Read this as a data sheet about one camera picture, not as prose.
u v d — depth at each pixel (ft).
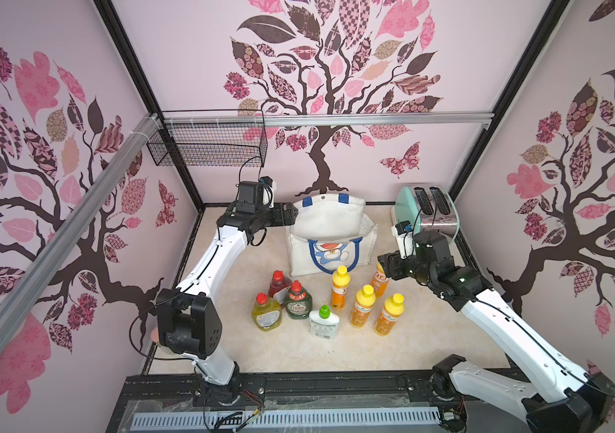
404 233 2.09
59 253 1.73
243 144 2.61
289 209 2.49
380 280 2.71
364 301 2.32
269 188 2.20
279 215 2.43
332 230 3.29
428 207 3.12
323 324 2.40
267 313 2.49
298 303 2.61
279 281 2.54
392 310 2.27
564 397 1.25
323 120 3.05
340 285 2.47
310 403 2.38
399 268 2.16
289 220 2.44
